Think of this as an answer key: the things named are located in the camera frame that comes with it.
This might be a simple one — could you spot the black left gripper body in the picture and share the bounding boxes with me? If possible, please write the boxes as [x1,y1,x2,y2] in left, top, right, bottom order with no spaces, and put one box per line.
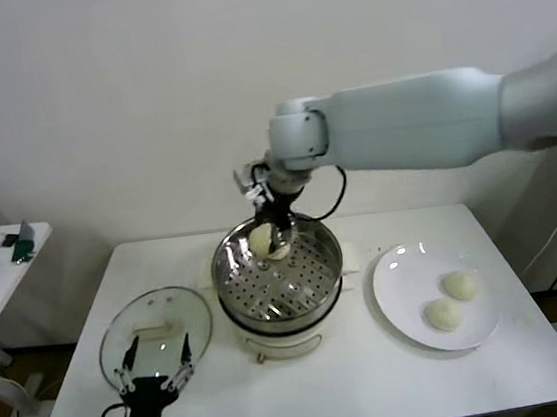
[107,373,180,417]

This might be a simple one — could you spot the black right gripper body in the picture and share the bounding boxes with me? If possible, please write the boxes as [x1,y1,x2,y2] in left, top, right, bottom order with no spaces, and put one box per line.
[251,189,308,233]

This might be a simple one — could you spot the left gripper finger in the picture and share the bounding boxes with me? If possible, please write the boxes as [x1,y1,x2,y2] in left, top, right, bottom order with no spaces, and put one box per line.
[160,331,199,393]
[109,334,148,397]

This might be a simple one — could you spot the glass lid with white handle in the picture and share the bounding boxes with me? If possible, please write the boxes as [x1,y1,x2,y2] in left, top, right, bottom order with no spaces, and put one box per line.
[91,282,221,395]

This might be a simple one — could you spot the stainless steel steamer basket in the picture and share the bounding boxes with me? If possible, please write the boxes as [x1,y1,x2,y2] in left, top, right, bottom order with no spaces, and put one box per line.
[190,204,365,332]

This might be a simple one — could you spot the white electric cooker base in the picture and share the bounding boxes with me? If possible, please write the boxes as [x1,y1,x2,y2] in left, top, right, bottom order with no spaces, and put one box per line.
[215,269,364,370]

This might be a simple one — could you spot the white round plate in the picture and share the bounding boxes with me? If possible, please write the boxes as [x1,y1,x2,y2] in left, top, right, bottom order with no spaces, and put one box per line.
[366,233,505,360]

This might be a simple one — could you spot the green circuit board item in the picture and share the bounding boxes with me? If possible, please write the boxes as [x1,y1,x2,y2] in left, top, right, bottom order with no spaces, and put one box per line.
[6,218,39,265]

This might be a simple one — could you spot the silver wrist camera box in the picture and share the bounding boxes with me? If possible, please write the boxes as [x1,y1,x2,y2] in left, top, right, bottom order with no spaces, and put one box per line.
[231,160,273,208]

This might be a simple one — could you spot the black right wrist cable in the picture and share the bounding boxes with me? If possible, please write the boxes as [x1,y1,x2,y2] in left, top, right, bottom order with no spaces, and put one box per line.
[286,163,352,224]

